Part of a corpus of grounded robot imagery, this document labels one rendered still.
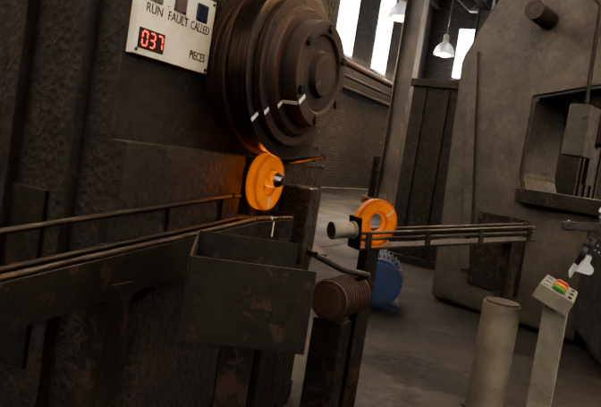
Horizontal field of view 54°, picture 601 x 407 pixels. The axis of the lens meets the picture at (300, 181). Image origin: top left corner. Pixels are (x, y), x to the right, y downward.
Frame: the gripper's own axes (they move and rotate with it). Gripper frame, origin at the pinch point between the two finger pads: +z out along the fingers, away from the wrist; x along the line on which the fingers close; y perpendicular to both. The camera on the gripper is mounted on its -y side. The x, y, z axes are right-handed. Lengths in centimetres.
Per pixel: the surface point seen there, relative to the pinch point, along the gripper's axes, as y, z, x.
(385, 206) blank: -59, 11, -10
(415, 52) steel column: -383, -94, 776
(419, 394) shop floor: -22, 79, 37
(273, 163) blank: -77, 7, -61
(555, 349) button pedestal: 8.4, 23.5, 2.5
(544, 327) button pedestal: 2.4, 19.7, 2.5
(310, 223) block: -68, 22, -38
